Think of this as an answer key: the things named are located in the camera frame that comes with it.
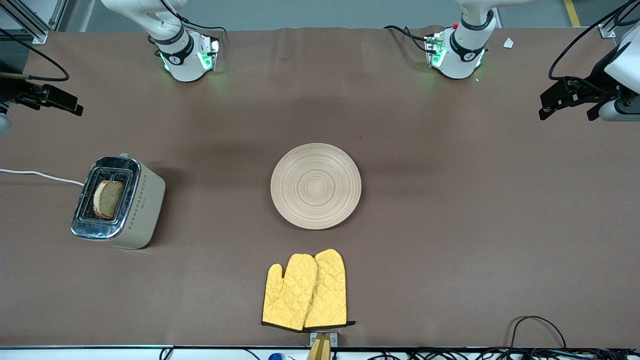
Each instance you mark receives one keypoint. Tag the aluminium corner bracket profile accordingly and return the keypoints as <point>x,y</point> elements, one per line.
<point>606,32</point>

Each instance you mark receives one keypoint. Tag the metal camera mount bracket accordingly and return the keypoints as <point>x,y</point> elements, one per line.
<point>320,350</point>

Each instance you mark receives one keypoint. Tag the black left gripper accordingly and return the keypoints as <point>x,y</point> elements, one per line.
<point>596,86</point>

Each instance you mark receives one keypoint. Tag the small white paper tag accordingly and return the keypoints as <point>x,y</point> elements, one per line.
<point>508,43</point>

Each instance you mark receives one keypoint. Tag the brown table cover cloth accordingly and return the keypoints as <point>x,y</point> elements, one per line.
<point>400,275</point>

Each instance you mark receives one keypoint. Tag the yellow quilted oven mitt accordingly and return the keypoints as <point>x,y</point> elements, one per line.
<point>331,290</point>
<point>290,295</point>

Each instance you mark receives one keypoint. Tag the round wooden plate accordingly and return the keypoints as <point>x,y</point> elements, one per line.
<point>316,186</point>

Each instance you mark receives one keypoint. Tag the beige chrome toaster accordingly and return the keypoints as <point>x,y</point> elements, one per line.
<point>145,210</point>

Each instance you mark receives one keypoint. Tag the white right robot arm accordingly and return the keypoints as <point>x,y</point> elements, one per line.
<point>185,65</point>

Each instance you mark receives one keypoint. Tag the blue cap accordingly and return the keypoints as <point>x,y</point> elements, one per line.
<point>275,357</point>

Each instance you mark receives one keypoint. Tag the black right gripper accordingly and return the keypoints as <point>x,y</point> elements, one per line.
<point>10,90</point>

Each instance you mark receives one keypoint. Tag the aluminium frame profile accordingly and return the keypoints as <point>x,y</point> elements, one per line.
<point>37,35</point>

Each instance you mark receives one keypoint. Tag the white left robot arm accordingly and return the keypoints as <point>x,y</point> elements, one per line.
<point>460,55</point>

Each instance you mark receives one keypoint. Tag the brown bread toast slice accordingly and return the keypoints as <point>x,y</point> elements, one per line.
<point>107,200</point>

